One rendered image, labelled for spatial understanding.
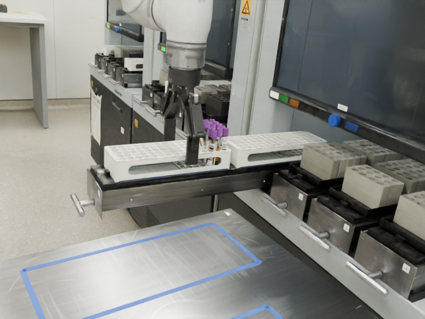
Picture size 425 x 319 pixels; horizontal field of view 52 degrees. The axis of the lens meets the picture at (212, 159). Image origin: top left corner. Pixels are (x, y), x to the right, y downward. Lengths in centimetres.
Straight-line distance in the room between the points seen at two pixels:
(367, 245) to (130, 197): 51
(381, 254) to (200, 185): 43
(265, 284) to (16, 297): 36
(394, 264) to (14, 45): 400
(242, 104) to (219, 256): 76
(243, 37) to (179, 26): 48
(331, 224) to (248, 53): 62
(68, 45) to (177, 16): 361
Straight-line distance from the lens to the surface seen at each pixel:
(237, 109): 144
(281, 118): 131
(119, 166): 98
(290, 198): 110
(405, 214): 97
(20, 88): 455
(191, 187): 105
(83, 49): 457
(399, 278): 91
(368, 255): 95
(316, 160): 113
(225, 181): 109
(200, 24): 97
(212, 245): 77
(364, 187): 103
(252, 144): 116
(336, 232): 100
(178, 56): 98
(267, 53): 130
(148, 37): 218
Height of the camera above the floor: 123
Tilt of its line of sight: 21 degrees down
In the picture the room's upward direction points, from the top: 6 degrees clockwise
